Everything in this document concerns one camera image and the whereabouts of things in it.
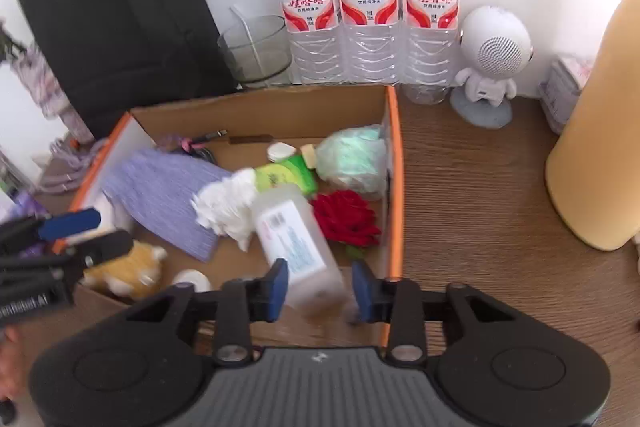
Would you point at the green tissue pack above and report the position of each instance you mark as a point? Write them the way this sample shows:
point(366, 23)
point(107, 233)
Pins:
point(292, 170)

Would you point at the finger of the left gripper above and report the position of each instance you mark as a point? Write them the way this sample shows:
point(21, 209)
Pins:
point(33, 230)
point(79, 257)

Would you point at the clear glass cup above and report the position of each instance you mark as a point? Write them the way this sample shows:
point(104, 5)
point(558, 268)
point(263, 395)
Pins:
point(256, 51)

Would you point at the white round lid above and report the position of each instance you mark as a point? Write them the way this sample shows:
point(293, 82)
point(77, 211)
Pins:
point(195, 278)

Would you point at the middle water bottle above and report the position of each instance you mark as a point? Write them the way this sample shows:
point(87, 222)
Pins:
point(371, 30)

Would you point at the water bottle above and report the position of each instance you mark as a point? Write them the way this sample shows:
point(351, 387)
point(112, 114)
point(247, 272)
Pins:
point(315, 36)
point(430, 30)
point(371, 30)

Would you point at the person left hand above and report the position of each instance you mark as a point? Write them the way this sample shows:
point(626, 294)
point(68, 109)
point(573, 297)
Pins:
point(12, 364)

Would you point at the left water bottle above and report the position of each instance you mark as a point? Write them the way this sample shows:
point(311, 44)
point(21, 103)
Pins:
point(315, 36)

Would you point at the purple fabric pouch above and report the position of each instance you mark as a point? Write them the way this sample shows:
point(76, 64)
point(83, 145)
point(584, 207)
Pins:
point(156, 189)

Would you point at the right water bottle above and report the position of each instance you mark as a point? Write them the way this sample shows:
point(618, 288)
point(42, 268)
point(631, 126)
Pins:
point(430, 30)

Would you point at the black paper bag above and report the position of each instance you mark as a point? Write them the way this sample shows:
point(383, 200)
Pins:
point(113, 55)

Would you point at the small yellow eraser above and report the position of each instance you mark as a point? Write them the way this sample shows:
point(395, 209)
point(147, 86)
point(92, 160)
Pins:
point(309, 154)

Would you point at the red cardboard box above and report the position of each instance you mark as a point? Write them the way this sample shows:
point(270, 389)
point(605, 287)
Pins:
point(356, 133)

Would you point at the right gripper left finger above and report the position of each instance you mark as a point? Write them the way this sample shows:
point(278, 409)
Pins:
point(241, 303)

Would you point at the white robot speaker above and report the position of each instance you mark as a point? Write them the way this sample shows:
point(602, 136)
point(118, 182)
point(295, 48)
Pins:
point(497, 47)

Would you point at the white tissue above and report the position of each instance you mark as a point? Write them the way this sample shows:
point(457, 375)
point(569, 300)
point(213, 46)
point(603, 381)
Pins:
point(225, 207)

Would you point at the white cotton swab box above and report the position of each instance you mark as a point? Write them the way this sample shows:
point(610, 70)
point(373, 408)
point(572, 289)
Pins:
point(286, 228)

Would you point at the purple ceramic vase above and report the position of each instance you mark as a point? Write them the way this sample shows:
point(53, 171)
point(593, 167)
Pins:
point(37, 77)

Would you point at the yellow thermos jug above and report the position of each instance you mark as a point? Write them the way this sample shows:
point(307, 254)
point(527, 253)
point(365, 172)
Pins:
point(592, 173)

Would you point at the purple tissue pack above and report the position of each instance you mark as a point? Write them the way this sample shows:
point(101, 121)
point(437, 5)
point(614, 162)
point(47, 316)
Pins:
point(20, 208)

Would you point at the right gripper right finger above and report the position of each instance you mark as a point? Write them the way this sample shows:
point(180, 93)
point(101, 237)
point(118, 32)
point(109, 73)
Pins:
point(397, 303)

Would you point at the small stacked boxes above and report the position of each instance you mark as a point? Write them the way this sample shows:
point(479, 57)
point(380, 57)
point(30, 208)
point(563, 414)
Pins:
point(559, 92)

